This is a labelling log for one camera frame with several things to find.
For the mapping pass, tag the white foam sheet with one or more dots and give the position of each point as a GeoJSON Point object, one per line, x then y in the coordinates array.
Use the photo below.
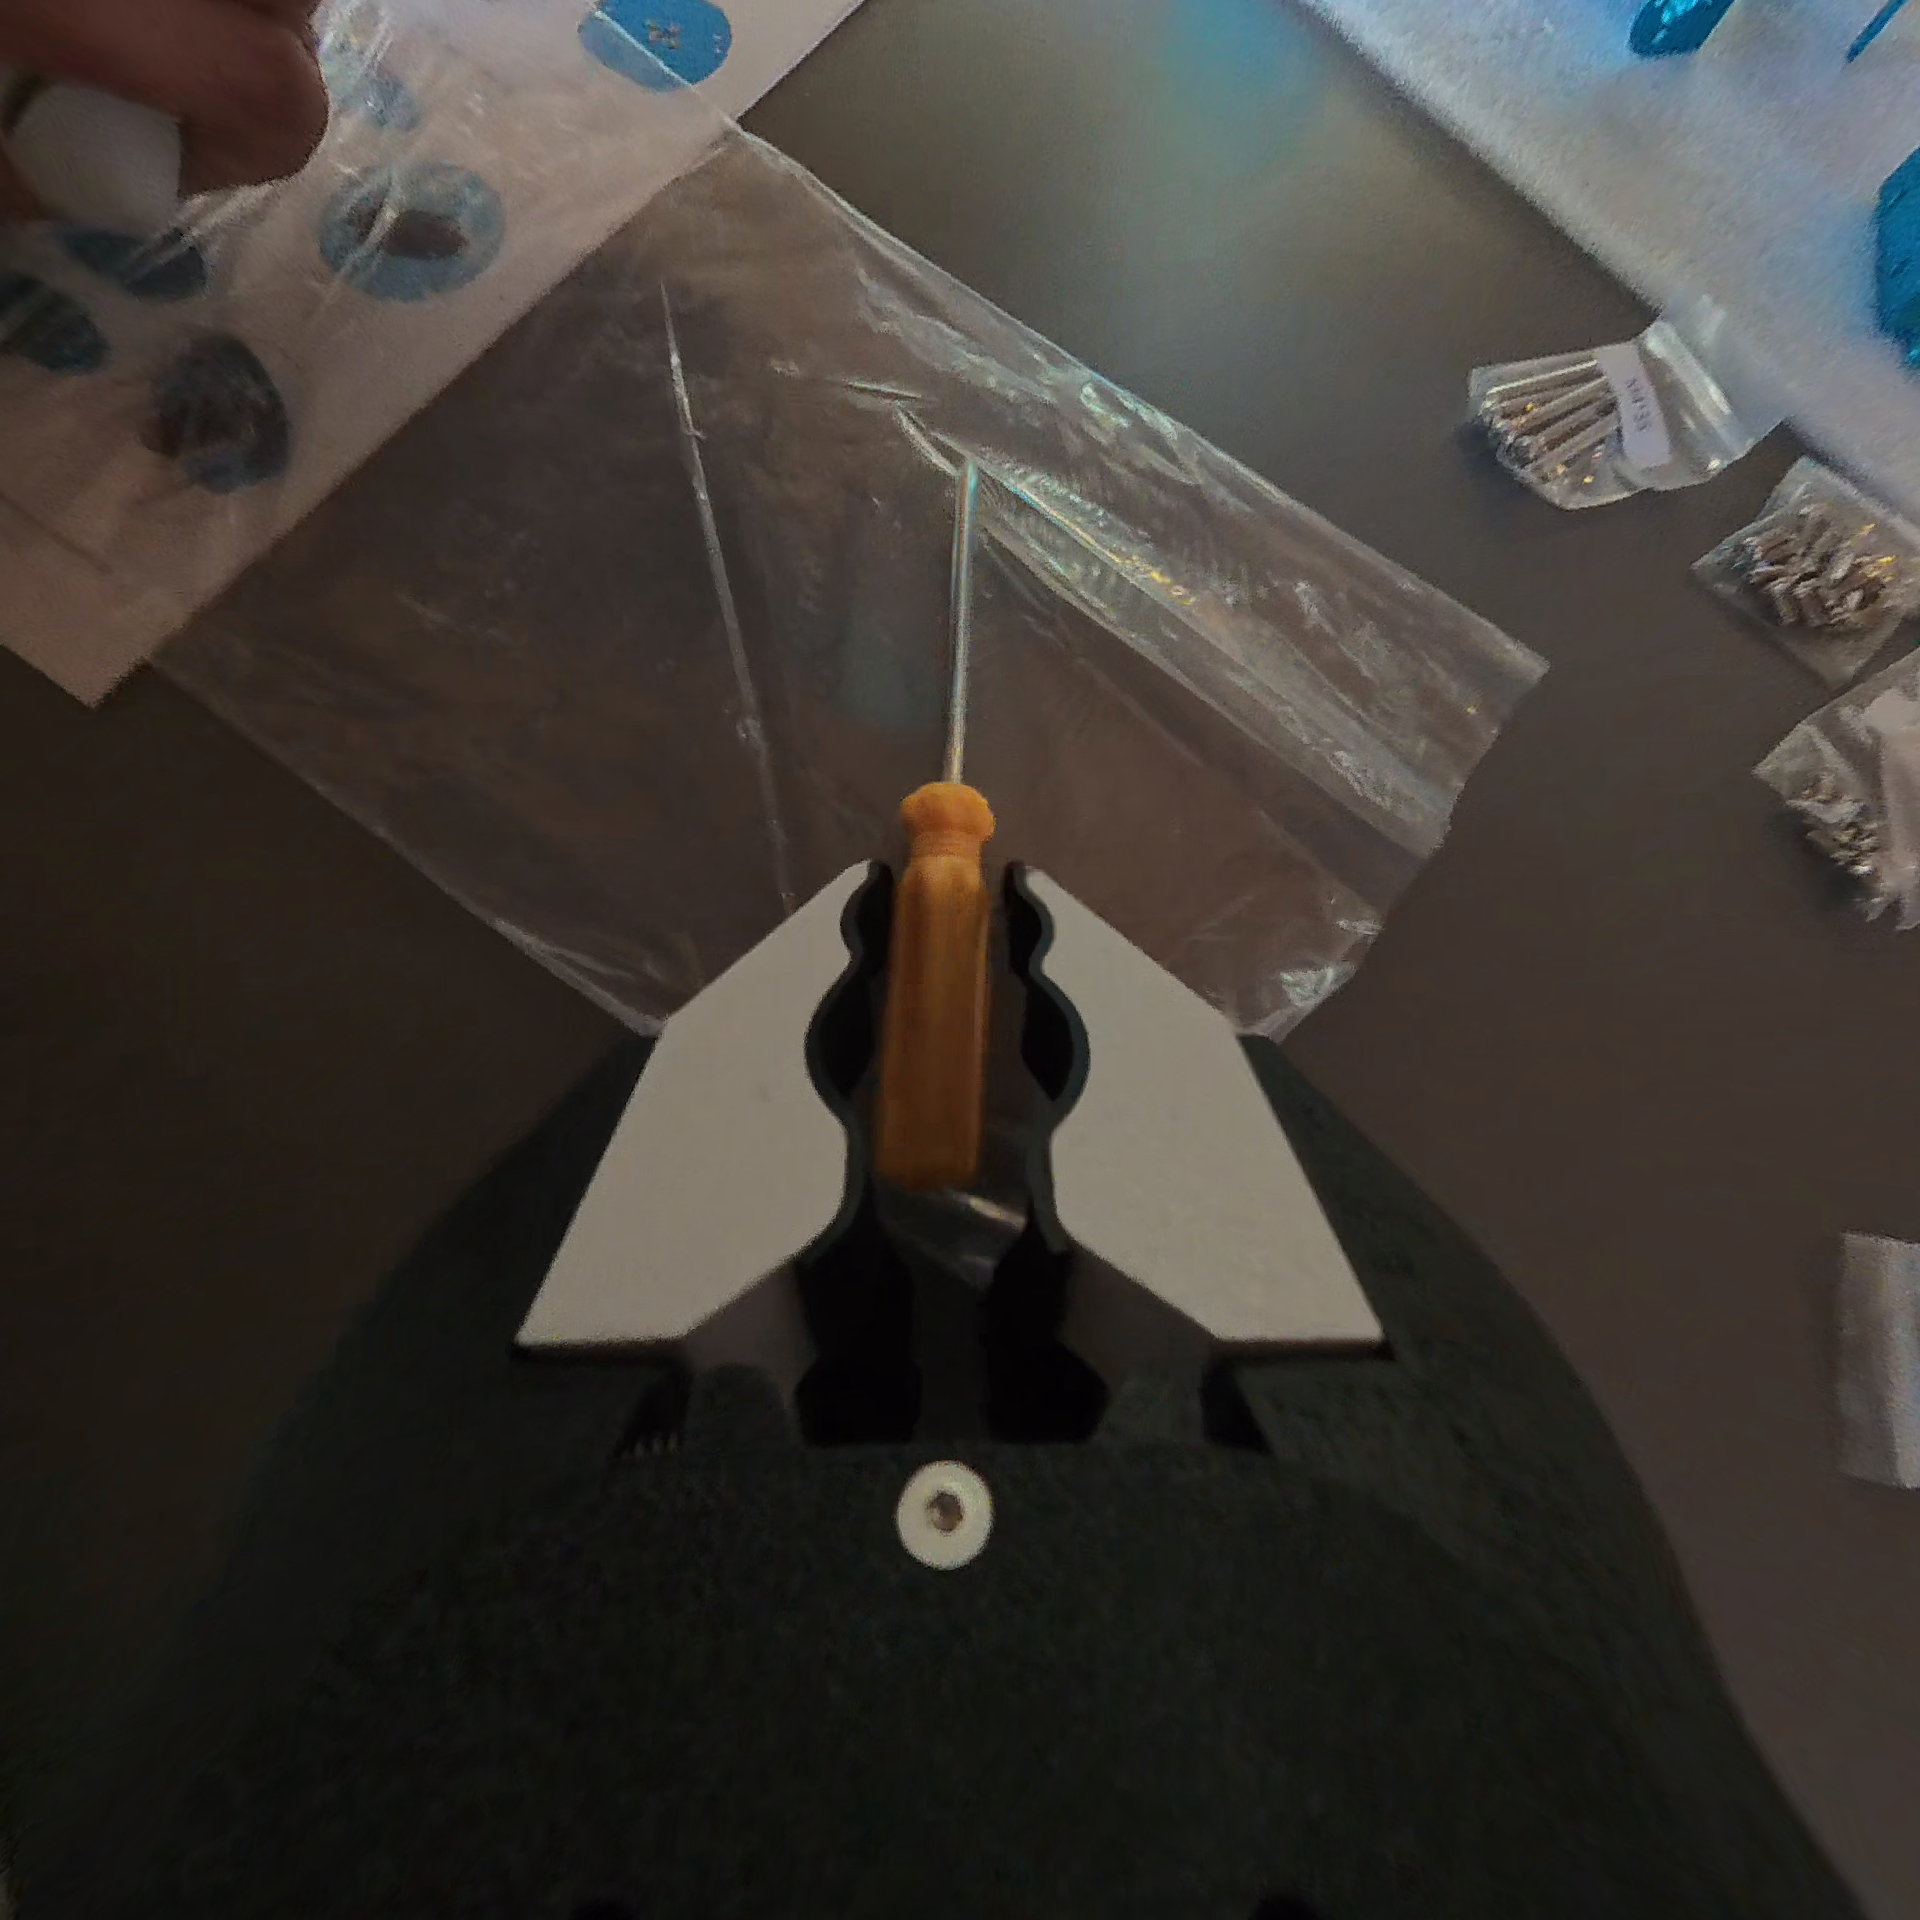
{"type": "Point", "coordinates": [1651, 180]}

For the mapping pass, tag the small blue U bracket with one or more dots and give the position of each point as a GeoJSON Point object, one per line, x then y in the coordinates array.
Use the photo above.
{"type": "Point", "coordinates": [1680, 24]}

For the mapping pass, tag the person's left hand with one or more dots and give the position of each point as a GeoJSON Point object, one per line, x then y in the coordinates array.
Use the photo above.
{"type": "Point", "coordinates": [182, 76]}

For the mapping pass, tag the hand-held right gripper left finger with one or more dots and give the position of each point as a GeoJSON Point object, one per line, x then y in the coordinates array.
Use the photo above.
{"type": "Point", "coordinates": [705, 1184]}

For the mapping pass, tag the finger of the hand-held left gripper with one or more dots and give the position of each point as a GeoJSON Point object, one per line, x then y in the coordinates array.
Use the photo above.
{"type": "Point", "coordinates": [89, 148]}

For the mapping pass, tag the wide blue perforated bracket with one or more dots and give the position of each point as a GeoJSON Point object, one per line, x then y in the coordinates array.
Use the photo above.
{"type": "Point", "coordinates": [1902, 271]}

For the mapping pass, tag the single clear hardware bag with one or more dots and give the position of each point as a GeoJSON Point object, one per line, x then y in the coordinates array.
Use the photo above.
{"type": "Point", "coordinates": [1882, 1365]}

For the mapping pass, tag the pile of small screw bags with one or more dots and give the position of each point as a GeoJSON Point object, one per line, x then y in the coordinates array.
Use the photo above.
{"type": "Point", "coordinates": [1622, 412]}

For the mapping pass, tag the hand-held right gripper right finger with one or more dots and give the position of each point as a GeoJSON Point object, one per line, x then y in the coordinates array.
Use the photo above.
{"type": "Point", "coordinates": [1201, 1184]}

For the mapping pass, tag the clear plastic bag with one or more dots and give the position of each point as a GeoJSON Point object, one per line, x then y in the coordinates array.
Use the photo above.
{"type": "Point", "coordinates": [600, 600]}

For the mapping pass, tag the white assembly instruction sheet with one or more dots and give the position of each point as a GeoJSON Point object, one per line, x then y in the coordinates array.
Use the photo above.
{"type": "Point", "coordinates": [60, 578]}

